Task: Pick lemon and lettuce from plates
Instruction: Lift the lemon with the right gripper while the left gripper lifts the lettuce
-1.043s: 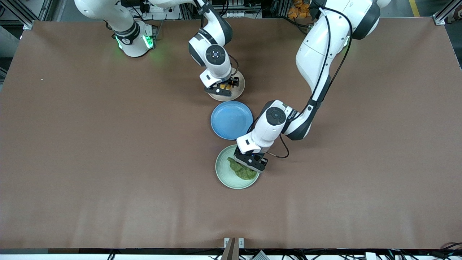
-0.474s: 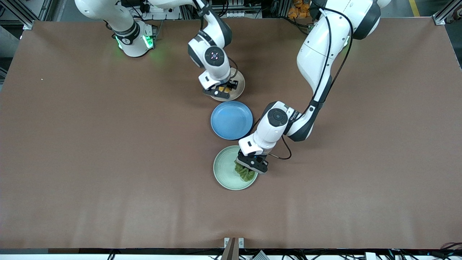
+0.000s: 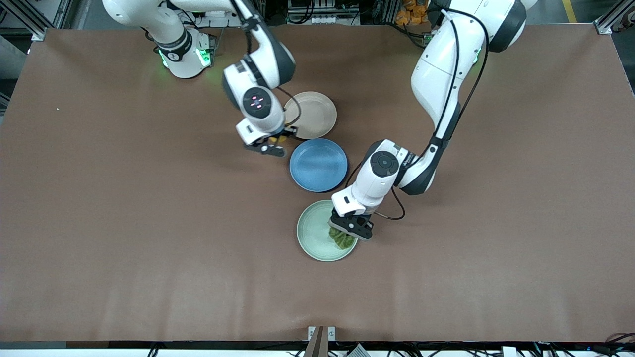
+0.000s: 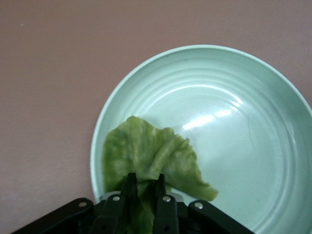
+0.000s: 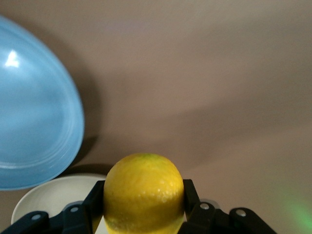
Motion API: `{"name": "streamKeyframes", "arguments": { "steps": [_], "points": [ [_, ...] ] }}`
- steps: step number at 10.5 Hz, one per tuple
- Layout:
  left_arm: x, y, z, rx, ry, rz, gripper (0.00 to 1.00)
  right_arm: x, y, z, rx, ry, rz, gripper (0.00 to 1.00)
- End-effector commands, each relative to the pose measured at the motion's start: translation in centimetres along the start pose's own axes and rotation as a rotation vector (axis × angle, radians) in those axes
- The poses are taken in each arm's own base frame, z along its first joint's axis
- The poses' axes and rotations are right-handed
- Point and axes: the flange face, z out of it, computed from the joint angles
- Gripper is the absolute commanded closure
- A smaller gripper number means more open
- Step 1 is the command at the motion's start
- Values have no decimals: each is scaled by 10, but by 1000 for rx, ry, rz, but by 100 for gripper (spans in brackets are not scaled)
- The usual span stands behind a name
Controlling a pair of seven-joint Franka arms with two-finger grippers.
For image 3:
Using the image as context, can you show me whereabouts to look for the metal table edge bracket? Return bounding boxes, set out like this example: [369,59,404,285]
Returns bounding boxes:
[304,326,337,357]

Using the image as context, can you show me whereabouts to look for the aluminium frame profile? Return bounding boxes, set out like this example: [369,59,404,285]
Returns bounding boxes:
[0,0,76,41]
[594,0,635,36]

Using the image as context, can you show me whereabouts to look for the green lettuce leaf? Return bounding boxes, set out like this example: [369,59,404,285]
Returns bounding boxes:
[328,226,356,250]

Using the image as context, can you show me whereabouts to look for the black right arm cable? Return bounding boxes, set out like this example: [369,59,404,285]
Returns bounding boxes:
[231,0,303,130]

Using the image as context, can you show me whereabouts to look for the yellow lemon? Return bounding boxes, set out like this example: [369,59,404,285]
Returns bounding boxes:
[261,134,288,151]

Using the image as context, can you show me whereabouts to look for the orange packaged goods pile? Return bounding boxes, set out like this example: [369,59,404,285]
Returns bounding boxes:
[395,0,433,27]

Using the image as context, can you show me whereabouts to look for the pale green round plate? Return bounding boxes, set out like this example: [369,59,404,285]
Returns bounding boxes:
[296,200,359,262]

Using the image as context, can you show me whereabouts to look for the beige round plate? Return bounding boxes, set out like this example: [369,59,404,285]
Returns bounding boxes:
[283,92,338,140]

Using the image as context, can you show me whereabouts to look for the white power strip with plugs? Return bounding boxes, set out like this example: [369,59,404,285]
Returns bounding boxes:
[190,0,249,28]

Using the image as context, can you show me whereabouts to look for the blue round plate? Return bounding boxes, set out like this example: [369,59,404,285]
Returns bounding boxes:
[289,138,349,193]

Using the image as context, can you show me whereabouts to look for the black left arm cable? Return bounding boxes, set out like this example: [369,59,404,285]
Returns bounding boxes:
[345,7,492,221]

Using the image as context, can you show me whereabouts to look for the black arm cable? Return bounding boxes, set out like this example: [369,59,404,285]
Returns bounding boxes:
[345,7,492,221]
[231,0,303,130]

